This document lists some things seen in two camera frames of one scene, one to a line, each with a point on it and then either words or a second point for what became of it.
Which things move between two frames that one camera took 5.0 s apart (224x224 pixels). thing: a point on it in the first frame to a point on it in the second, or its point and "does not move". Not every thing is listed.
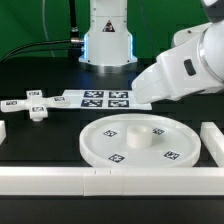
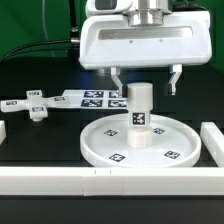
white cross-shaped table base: (36, 104) does not move
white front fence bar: (111, 181) does not move
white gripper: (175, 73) to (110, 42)
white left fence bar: (3, 135) does not move
